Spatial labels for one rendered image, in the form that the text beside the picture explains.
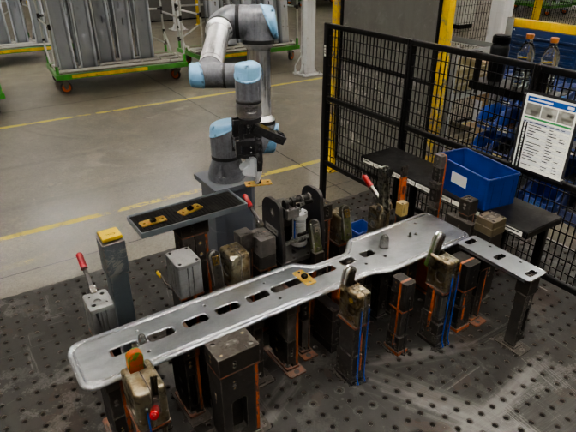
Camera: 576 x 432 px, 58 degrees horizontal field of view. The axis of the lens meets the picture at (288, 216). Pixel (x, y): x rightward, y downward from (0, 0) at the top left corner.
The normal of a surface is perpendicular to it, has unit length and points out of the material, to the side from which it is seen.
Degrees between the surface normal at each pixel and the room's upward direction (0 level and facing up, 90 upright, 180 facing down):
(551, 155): 90
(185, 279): 90
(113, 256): 90
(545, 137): 90
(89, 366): 0
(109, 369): 0
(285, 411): 0
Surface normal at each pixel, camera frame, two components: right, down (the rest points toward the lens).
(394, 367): 0.00, -0.88
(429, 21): -0.83, 0.27
